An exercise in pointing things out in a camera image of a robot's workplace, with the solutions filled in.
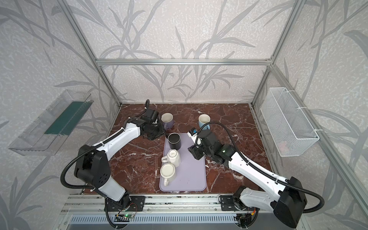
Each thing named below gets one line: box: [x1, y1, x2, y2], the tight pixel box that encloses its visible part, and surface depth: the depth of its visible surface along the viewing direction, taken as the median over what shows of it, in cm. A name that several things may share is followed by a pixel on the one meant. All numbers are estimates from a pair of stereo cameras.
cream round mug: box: [160, 162, 176, 187], surface depth 79 cm
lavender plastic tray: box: [159, 133, 207, 192], surface depth 84 cm
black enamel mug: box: [165, 132, 182, 150], surface depth 91 cm
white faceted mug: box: [161, 149, 182, 168], surface depth 82 cm
